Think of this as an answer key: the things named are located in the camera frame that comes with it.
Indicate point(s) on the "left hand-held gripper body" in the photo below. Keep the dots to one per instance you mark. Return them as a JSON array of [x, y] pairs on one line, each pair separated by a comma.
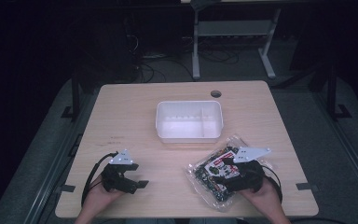
[[115, 179]]

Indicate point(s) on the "person's left hand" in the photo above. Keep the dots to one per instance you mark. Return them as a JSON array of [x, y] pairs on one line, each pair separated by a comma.
[[99, 197]]

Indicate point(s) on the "white plastic bin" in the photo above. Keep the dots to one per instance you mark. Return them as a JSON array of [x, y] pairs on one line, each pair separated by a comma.
[[180, 129]]

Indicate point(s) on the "clear printed plastic packet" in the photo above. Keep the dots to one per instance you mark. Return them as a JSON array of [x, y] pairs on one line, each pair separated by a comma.
[[207, 174]]

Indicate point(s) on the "person's right hand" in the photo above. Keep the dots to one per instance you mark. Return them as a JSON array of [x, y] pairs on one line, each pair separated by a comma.
[[261, 196]]

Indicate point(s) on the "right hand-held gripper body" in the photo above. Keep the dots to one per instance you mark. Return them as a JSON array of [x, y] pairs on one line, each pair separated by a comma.
[[248, 177]]

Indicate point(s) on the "black table edge bracket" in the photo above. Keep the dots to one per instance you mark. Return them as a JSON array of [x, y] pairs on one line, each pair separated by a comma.
[[66, 188], [304, 186]]

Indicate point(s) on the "white metal desk frame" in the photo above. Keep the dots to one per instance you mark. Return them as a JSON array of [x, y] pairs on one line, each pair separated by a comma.
[[195, 46]]

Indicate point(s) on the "black metal stand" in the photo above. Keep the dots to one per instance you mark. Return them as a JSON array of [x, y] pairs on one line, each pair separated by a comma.
[[75, 93], [332, 93]]

